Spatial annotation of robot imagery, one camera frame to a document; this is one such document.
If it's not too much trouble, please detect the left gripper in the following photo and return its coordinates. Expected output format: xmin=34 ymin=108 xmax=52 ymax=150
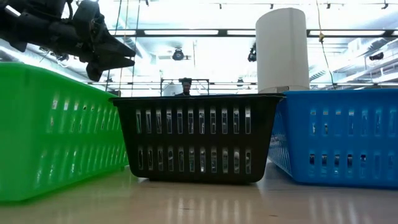
xmin=72 ymin=1 xmax=137 ymax=82

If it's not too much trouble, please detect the black ceiling spotlight cluster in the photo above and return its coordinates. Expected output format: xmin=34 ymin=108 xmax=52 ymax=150
xmin=49 ymin=51 xmax=70 ymax=62

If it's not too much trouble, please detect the black ceiling beam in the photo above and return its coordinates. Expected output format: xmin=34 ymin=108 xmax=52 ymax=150
xmin=107 ymin=28 xmax=398 ymax=37

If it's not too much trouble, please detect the black plastic basket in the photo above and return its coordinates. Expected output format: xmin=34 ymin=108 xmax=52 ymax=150
xmin=109 ymin=94 xmax=286 ymax=184

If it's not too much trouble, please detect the hanging black cable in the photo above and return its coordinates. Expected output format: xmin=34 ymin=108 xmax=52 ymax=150
xmin=131 ymin=0 xmax=141 ymax=96

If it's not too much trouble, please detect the white cylindrical table lamp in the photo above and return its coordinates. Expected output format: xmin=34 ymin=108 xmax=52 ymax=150
xmin=255 ymin=7 xmax=310 ymax=94

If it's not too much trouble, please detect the person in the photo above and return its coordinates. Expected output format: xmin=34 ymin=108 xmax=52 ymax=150
xmin=174 ymin=77 xmax=195 ymax=96

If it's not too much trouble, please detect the green plastic basket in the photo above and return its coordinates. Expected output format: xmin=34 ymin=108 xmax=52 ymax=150
xmin=0 ymin=62 xmax=129 ymax=202

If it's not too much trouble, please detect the knotted hanging yellow cable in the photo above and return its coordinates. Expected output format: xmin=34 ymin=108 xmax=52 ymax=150
xmin=315 ymin=0 xmax=337 ymax=90

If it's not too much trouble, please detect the blue plastic basket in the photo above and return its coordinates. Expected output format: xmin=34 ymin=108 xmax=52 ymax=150
xmin=267 ymin=89 xmax=398 ymax=190

